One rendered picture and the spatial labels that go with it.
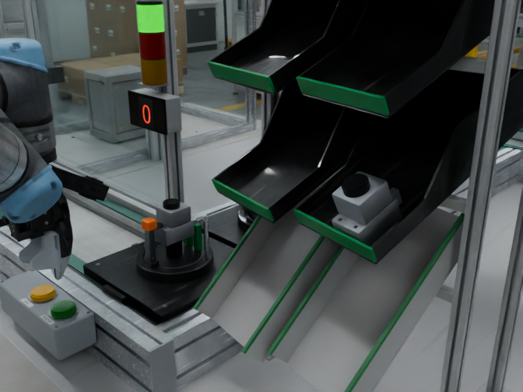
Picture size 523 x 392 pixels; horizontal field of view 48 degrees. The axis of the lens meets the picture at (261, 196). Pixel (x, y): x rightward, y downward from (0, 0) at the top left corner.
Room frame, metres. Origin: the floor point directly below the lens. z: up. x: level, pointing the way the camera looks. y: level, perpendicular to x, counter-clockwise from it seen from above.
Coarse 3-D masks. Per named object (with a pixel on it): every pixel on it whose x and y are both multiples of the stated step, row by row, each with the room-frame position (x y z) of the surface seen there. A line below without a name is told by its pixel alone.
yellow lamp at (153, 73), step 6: (144, 60) 1.15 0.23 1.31; (150, 60) 1.15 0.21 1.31; (156, 60) 1.15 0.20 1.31; (162, 60) 1.15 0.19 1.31; (144, 66) 1.15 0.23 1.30; (150, 66) 1.15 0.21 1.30; (156, 66) 1.15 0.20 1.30; (162, 66) 1.15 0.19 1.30; (144, 72) 1.15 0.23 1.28; (150, 72) 1.15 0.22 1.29; (156, 72) 1.15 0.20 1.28; (162, 72) 1.15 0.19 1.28; (144, 78) 1.15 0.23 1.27; (150, 78) 1.15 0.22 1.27; (156, 78) 1.15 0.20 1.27; (162, 78) 1.15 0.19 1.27; (144, 84) 1.16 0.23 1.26; (150, 84) 1.15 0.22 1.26; (156, 84) 1.15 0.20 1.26; (162, 84) 1.15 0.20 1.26
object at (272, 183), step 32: (288, 96) 0.83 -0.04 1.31; (288, 128) 0.83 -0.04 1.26; (320, 128) 0.82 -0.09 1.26; (352, 128) 0.73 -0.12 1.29; (256, 160) 0.80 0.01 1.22; (288, 160) 0.77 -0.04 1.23; (320, 160) 0.71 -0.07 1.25; (224, 192) 0.74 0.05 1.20; (256, 192) 0.73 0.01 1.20; (288, 192) 0.67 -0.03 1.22
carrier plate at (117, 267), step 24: (216, 240) 1.05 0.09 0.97; (96, 264) 0.95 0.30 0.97; (120, 264) 0.95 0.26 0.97; (216, 264) 0.95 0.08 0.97; (120, 288) 0.87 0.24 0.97; (144, 288) 0.87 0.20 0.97; (168, 288) 0.87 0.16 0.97; (192, 288) 0.87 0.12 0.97; (144, 312) 0.82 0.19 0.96; (168, 312) 0.79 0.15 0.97
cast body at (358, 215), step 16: (352, 176) 0.60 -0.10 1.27; (368, 176) 0.61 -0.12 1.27; (336, 192) 0.60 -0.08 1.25; (352, 192) 0.58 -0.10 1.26; (368, 192) 0.58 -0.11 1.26; (384, 192) 0.59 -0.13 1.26; (352, 208) 0.58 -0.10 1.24; (368, 208) 0.57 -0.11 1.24; (384, 208) 0.59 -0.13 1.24; (336, 224) 0.59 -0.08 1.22; (352, 224) 0.58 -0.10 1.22; (368, 224) 0.57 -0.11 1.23; (384, 224) 0.59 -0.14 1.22; (368, 240) 0.57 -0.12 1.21
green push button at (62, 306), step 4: (64, 300) 0.83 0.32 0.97; (68, 300) 0.83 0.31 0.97; (56, 304) 0.81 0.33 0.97; (60, 304) 0.81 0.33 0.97; (64, 304) 0.81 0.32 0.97; (68, 304) 0.81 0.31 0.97; (72, 304) 0.81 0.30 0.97; (52, 308) 0.80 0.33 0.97; (56, 308) 0.80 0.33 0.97; (60, 308) 0.80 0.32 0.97; (64, 308) 0.80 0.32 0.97; (68, 308) 0.80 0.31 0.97; (72, 308) 0.80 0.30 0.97; (76, 308) 0.82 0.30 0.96; (52, 312) 0.79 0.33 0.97; (56, 312) 0.79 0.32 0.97; (60, 312) 0.79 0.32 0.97; (64, 312) 0.79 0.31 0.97; (68, 312) 0.79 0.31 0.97; (72, 312) 0.80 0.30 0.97; (52, 316) 0.79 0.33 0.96; (56, 316) 0.79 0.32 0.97; (60, 316) 0.79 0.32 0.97; (64, 316) 0.79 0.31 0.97; (68, 316) 0.79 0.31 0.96
